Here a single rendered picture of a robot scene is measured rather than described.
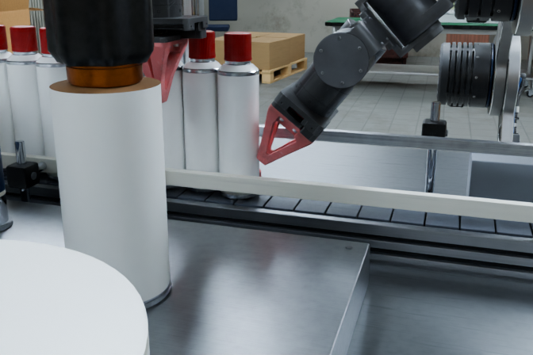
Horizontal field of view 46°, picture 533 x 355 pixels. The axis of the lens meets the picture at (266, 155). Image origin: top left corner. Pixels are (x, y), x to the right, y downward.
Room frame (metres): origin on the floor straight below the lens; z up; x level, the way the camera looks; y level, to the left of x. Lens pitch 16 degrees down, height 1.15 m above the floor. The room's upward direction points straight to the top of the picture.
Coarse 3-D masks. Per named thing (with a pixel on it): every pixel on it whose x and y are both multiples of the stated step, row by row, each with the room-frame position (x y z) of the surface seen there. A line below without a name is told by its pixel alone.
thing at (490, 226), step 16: (176, 192) 0.77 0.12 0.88; (192, 192) 0.77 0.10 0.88; (272, 208) 0.71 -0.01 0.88; (288, 208) 0.71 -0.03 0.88; (304, 208) 0.71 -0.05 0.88; (320, 208) 0.71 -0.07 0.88; (336, 208) 0.71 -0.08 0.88; (352, 208) 0.71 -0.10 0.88; (368, 208) 0.71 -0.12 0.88; (384, 208) 0.71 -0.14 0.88; (416, 224) 0.66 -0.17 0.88; (432, 224) 0.66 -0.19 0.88; (448, 224) 0.66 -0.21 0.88; (464, 224) 0.66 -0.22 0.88; (480, 224) 0.66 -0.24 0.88; (496, 224) 0.66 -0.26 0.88; (512, 224) 0.66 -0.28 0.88; (528, 224) 0.66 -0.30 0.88
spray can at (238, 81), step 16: (240, 32) 0.77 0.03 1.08; (224, 48) 0.76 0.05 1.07; (240, 48) 0.75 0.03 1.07; (224, 64) 0.76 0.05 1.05; (240, 64) 0.75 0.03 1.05; (224, 80) 0.74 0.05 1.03; (240, 80) 0.74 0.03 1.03; (256, 80) 0.75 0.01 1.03; (224, 96) 0.74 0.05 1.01; (240, 96) 0.74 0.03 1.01; (256, 96) 0.75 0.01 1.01; (224, 112) 0.74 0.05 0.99; (240, 112) 0.74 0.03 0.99; (256, 112) 0.75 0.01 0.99; (224, 128) 0.74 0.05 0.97; (240, 128) 0.74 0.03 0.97; (256, 128) 0.75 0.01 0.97; (224, 144) 0.74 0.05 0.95; (240, 144) 0.74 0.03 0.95; (256, 144) 0.75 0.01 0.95; (224, 160) 0.74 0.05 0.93; (240, 160) 0.74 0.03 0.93; (256, 160) 0.75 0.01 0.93; (256, 176) 0.75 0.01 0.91; (224, 192) 0.75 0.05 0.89
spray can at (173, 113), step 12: (180, 72) 0.79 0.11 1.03; (180, 84) 0.79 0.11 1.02; (168, 96) 0.78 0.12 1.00; (180, 96) 0.79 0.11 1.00; (168, 108) 0.78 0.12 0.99; (180, 108) 0.79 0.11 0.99; (168, 120) 0.78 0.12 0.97; (180, 120) 0.79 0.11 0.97; (168, 132) 0.78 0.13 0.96; (180, 132) 0.79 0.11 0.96; (168, 144) 0.78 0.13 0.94; (180, 144) 0.79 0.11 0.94; (168, 156) 0.78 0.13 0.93; (180, 156) 0.78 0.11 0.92; (180, 168) 0.78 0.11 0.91
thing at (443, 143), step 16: (368, 144) 0.75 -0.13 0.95; (384, 144) 0.75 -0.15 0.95; (400, 144) 0.74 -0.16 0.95; (416, 144) 0.73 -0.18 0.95; (432, 144) 0.73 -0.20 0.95; (448, 144) 0.72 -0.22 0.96; (464, 144) 0.72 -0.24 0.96; (480, 144) 0.71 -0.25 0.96; (496, 144) 0.71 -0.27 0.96; (512, 144) 0.70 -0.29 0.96; (528, 144) 0.70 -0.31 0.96
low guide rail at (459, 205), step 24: (48, 168) 0.80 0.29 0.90; (168, 168) 0.76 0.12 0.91; (240, 192) 0.72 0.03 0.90; (264, 192) 0.71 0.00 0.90; (288, 192) 0.70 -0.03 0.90; (312, 192) 0.70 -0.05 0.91; (336, 192) 0.69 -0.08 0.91; (360, 192) 0.68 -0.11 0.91; (384, 192) 0.67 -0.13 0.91; (408, 192) 0.67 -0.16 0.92; (480, 216) 0.64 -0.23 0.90; (504, 216) 0.63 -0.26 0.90; (528, 216) 0.63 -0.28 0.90
